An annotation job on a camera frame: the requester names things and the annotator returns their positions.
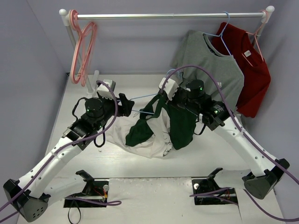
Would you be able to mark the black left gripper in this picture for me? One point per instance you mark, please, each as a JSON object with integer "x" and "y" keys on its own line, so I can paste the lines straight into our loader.
{"x": 122, "y": 105}

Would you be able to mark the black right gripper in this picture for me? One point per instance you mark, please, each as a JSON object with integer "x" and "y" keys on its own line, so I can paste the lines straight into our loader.
{"x": 170, "y": 102}

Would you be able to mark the white and green t-shirt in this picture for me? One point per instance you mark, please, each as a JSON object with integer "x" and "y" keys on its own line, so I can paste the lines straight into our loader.
{"x": 155, "y": 130}

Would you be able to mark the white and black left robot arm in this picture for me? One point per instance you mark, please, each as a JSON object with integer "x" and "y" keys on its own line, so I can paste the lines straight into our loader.
{"x": 33, "y": 193}

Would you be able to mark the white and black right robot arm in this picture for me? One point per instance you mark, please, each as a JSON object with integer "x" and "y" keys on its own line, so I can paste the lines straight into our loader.
{"x": 264, "y": 169}

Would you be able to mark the grey t-shirt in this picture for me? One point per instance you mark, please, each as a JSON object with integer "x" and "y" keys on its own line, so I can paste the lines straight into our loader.
{"x": 196, "y": 49}

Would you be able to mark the red t-shirt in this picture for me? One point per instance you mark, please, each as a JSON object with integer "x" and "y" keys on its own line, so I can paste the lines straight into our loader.
{"x": 257, "y": 78}

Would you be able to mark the pink hanger with red shirt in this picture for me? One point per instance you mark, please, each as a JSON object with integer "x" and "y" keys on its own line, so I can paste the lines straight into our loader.
{"x": 258, "y": 32}

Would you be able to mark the pink hanger bundle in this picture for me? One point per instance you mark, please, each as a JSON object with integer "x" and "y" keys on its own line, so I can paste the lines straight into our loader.
{"x": 84, "y": 46}

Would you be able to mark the silver and white clothes rack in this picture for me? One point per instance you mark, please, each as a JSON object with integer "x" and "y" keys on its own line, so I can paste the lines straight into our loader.
{"x": 86, "y": 18}

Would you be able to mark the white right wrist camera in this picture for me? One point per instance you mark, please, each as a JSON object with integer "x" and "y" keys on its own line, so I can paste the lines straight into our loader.
{"x": 169, "y": 89}

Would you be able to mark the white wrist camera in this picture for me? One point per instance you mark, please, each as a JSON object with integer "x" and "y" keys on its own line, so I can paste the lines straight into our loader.
{"x": 169, "y": 89}
{"x": 103, "y": 92}

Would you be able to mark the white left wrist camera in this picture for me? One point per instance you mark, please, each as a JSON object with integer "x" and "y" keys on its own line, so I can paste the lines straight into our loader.
{"x": 103, "y": 92}

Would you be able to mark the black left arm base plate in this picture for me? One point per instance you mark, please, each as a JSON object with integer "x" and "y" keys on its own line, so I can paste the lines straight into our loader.
{"x": 93, "y": 189}

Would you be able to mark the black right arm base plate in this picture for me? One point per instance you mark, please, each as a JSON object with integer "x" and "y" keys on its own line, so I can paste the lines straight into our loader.
{"x": 207, "y": 192}

